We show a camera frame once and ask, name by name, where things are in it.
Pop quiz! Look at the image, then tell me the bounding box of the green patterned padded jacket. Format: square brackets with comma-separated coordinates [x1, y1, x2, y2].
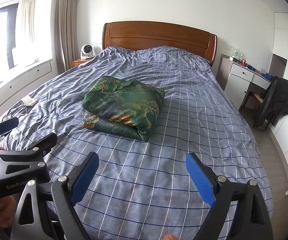
[83, 75, 165, 141]

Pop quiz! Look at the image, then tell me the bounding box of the person's left hand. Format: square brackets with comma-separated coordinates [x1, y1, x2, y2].
[0, 196, 17, 228]

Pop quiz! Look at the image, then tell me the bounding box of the person's right hand fingertip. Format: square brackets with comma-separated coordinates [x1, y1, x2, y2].
[162, 233, 178, 240]

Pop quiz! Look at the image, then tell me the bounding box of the white window drawer cabinet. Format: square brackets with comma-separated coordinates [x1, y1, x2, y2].
[0, 59, 58, 116]

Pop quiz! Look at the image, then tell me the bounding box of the white crumpled tissue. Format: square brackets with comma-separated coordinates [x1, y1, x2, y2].
[21, 95, 37, 107]

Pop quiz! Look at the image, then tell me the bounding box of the wooden bedside table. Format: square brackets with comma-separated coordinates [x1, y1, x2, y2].
[72, 57, 94, 68]

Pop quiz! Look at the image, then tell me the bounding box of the blue plaid bed duvet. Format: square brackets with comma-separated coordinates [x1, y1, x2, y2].
[0, 47, 273, 239]

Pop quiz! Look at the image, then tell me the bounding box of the wooden chair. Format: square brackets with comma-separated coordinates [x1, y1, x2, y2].
[239, 91, 269, 131]

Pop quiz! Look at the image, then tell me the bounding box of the small white desk fan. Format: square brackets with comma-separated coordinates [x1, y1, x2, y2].
[81, 44, 102, 60]

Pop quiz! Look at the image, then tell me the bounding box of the beige window curtain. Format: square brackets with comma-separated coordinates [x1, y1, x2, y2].
[55, 0, 79, 74]

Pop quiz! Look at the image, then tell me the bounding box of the white desk with drawers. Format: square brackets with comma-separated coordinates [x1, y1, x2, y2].
[216, 54, 270, 110]

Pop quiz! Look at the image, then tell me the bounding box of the brown wooden headboard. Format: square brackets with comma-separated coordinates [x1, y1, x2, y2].
[102, 21, 217, 66]

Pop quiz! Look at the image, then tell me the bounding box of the red soda can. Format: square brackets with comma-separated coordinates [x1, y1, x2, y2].
[241, 59, 246, 66]

